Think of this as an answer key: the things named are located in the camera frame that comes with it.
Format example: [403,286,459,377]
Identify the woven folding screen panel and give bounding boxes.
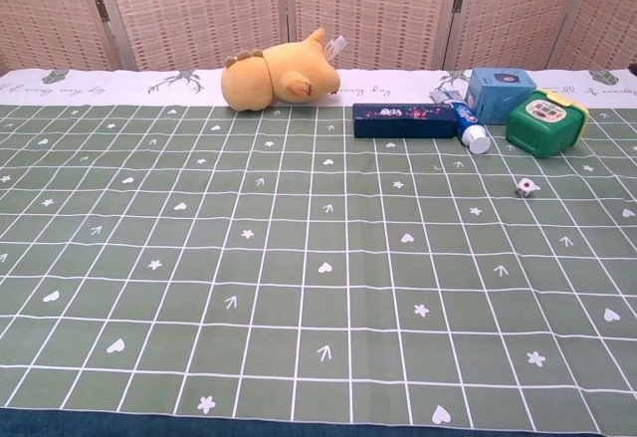
[440,0,593,71]
[284,0,465,72]
[0,0,116,73]
[97,0,292,72]
[546,0,637,71]

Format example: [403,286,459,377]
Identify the green container yellow lid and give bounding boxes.
[505,87,591,160]

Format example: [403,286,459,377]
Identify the light blue cardboard box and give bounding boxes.
[464,67,536,126]

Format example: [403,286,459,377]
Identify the clear plush toy tag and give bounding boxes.
[323,35,348,63]

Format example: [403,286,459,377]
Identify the dark blue long box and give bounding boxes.
[351,102,460,140]

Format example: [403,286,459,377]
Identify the blue white toothpaste tube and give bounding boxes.
[428,90,493,155]

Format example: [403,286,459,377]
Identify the green grid tablecloth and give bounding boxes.
[0,67,637,433]

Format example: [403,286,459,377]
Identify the dark teal table cover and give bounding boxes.
[0,408,637,437]

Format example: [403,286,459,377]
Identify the yellow plush toy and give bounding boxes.
[220,28,342,111]

